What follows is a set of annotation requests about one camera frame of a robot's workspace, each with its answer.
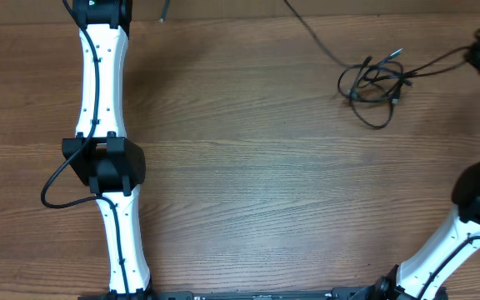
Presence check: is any black USB cable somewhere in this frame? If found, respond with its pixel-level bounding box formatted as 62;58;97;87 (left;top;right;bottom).
158;0;403;70
337;44;474;130

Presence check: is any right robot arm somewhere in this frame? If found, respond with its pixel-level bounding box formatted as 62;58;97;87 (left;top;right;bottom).
349;28;480;299

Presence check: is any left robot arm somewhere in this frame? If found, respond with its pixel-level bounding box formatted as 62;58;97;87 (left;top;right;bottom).
62;1;151;299

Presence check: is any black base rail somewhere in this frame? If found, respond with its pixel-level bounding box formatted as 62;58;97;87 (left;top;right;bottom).
129;287;362;300

